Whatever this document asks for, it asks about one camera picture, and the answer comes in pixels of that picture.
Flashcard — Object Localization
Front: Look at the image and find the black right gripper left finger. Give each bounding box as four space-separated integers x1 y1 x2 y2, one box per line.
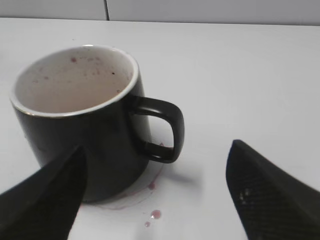
0 147 87 240

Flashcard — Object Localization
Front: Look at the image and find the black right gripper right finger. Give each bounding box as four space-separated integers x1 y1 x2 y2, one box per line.
225 139 320 240

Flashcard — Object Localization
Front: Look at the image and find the black ceramic mug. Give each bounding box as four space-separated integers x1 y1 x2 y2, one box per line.
10 45 185 202

